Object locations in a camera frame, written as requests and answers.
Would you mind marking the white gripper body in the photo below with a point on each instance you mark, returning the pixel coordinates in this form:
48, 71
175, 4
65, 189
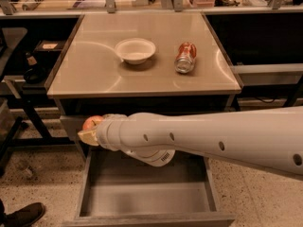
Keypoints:
103, 133

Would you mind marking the red apple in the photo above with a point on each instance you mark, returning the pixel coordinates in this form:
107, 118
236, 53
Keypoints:
91, 122

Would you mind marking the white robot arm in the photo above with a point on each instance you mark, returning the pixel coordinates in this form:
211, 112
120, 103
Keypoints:
271, 139

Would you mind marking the closed grey top drawer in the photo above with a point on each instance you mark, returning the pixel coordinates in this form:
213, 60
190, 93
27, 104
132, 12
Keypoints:
72, 125

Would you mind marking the grey drawer cabinet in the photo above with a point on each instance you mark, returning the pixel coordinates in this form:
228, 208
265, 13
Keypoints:
93, 80

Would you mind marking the open grey middle drawer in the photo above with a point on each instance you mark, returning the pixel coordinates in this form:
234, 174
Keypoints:
119, 191

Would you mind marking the white paper bowl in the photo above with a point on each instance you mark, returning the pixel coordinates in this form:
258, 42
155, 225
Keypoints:
135, 50

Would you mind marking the black round object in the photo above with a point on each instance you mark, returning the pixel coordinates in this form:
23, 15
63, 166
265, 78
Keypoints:
35, 75

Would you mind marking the orange soda can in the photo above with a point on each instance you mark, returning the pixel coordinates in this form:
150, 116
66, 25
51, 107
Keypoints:
185, 60

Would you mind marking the dark shoe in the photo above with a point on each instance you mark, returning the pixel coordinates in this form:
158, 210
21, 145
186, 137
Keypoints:
24, 217

